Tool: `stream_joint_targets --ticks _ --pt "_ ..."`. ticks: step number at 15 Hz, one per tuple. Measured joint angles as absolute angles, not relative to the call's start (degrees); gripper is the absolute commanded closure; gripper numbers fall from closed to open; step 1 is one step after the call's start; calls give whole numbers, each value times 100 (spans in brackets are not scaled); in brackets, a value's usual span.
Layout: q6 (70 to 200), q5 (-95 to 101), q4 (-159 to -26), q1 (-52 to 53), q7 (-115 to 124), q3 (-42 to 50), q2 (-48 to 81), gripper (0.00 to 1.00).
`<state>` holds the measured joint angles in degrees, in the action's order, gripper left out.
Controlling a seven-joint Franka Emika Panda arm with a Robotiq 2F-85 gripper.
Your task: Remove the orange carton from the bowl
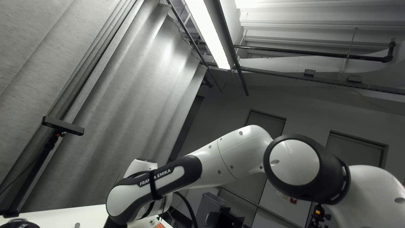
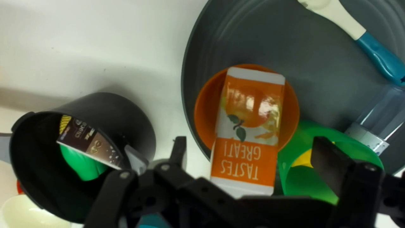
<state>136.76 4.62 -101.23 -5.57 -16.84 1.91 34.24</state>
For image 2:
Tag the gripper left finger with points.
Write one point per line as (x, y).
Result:
(177, 186)

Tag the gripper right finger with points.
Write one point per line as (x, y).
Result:
(357, 186)

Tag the green plastic bowl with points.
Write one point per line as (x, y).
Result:
(297, 186)

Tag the orange juice carton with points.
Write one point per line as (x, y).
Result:
(246, 158)

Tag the orange bowl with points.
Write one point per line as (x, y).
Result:
(205, 110)

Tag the brown chocolate carton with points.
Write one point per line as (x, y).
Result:
(91, 139)

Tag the cream bowl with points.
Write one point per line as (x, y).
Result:
(25, 215)

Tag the teal plastic piece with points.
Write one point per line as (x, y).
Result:
(153, 222)

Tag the yellow toy piece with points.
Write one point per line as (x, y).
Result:
(302, 161)

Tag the clear bottle with silver label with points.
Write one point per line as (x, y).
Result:
(379, 117)

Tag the black pot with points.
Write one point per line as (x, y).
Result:
(120, 114)

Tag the green plastic toy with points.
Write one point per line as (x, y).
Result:
(82, 166)

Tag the red plastic piece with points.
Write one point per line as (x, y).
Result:
(20, 187)

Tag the dark grey round plate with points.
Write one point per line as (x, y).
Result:
(284, 38)

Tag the white and blue spoon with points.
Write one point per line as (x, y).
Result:
(335, 14)

